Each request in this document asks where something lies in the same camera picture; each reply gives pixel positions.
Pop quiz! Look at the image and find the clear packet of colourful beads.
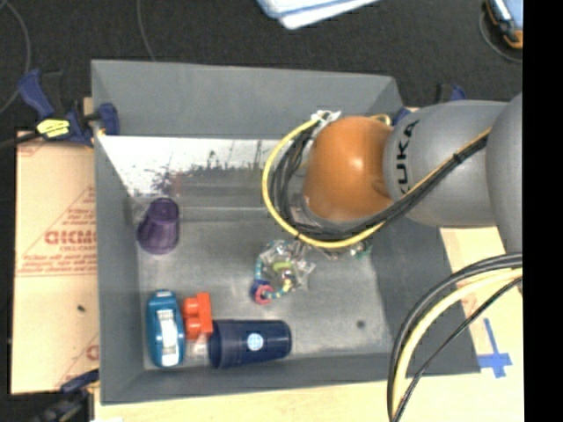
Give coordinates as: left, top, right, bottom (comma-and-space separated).
249, 239, 317, 306

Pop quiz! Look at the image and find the dark blue plastic cup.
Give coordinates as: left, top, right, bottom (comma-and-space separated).
207, 318, 293, 370

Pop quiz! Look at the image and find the orange toy brick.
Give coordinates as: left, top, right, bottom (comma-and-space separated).
181, 292, 215, 342

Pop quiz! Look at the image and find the small clear plastic piece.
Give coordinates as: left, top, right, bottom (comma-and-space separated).
187, 334, 210, 364

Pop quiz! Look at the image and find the purple plastic cup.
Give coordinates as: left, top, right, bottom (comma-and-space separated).
135, 197, 181, 256

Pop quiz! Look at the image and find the grey metal bin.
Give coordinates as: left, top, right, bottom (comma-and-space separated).
90, 59, 481, 404

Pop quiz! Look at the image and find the brown cardboard board red print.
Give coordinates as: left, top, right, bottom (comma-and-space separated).
10, 131, 100, 396

